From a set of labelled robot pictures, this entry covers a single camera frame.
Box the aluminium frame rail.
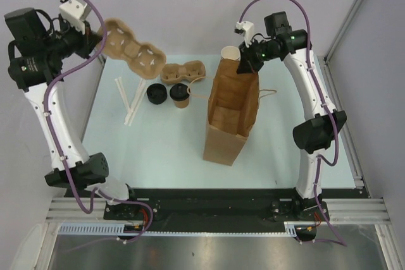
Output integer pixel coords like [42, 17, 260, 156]
[46, 197, 391, 224]

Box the purple cable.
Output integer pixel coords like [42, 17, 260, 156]
[239, 0, 347, 247]
[42, 0, 154, 245]

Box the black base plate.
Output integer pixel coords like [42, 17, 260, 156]
[65, 187, 370, 231]

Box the white wrapped straw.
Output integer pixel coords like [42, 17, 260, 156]
[124, 79, 147, 126]
[115, 77, 130, 114]

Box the brown paper bag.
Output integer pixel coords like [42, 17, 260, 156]
[201, 59, 277, 166]

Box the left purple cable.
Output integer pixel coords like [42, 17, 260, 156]
[42, 0, 154, 245]

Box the white cable duct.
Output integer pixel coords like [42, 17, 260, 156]
[58, 223, 297, 237]

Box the stack of black lids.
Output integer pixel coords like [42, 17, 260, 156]
[146, 83, 168, 105]

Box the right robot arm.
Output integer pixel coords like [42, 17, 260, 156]
[234, 11, 347, 220]

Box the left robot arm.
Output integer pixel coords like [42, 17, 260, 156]
[4, 8, 140, 219]

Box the black coffee cup lid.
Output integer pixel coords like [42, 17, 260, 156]
[170, 83, 190, 102]

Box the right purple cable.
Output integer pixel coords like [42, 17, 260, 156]
[239, 0, 347, 247]

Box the brown pulp cup carrier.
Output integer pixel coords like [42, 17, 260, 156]
[102, 18, 166, 80]

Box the stack of paper cups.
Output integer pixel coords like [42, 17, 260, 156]
[220, 46, 240, 61]

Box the single brown paper cup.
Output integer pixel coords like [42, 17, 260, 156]
[173, 97, 190, 109]

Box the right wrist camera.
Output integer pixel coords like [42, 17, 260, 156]
[234, 21, 255, 48]

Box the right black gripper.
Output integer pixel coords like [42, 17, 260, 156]
[237, 37, 278, 75]

